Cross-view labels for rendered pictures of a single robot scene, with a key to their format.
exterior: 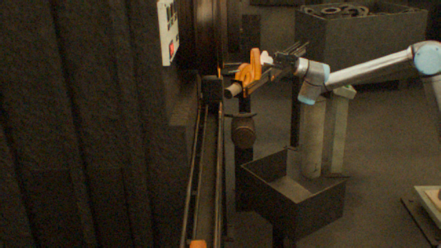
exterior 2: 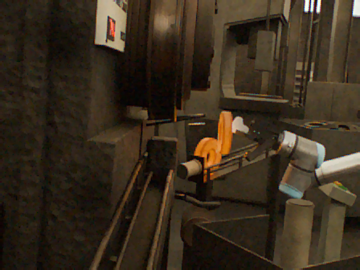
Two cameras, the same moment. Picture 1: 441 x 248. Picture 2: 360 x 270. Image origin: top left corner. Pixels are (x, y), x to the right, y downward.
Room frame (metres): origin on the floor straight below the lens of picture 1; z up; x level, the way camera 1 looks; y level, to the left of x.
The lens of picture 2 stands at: (0.20, -0.01, 1.01)
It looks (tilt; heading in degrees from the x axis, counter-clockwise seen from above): 7 degrees down; 359
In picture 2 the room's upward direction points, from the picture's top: 5 degrees clockwise
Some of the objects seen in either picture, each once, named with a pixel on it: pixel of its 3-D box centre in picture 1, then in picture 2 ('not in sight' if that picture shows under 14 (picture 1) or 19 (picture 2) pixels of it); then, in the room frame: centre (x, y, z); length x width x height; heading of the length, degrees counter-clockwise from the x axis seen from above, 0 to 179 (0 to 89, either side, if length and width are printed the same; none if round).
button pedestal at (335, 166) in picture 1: (337, 127); (329, 248); (2.29, -0.73, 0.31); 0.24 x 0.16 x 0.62; 178
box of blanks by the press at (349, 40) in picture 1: (351, 45); (339, 169); (4.04, -1.34, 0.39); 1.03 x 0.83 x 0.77; 103
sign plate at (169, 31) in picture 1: (169, 26); (114, 7); (1.29, 0.15, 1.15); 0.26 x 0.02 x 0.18; 178
